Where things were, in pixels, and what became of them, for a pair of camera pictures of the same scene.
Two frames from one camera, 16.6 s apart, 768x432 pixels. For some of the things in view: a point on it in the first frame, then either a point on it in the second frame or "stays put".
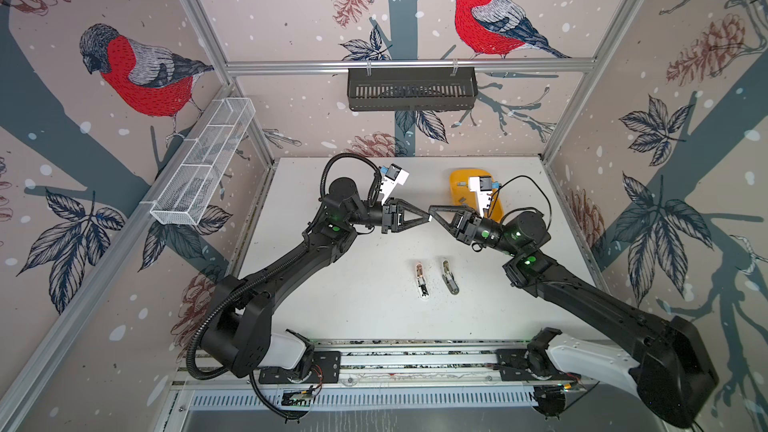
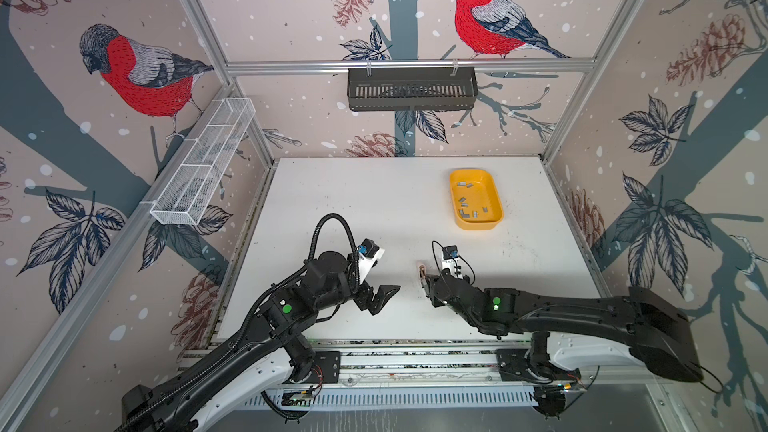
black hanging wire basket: (425, 89) stays put
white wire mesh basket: (190, 190) stays put
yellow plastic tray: (461, 195) stays put
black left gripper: (390, 218) to (379, 299)
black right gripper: (465, 229) to (431, 286)
